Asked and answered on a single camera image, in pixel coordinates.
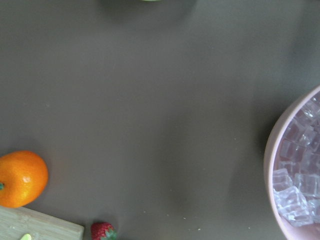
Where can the wooden cutting board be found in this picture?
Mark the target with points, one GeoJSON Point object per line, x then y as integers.
{"type": "Point", "coordinates": [16, 222]}

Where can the red strawberry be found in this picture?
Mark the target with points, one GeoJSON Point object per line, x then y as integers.
{"type": "Point", "coordinates": [103, 231]}

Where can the orange fruit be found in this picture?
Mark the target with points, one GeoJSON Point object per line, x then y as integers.
{"type": "Point", "coordinates": [23, 177]}

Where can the clear ice cubes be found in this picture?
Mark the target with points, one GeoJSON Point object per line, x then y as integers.
{"type": "Point", "coordinates": [296, 174]}

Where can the small green bowl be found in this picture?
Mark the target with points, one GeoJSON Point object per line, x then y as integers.
{"type": "Point", "coordinates": [150, 0]}

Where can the pink bowl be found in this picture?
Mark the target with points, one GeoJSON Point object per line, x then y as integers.
{"type": "Point", "coordinates": [308, 232]}

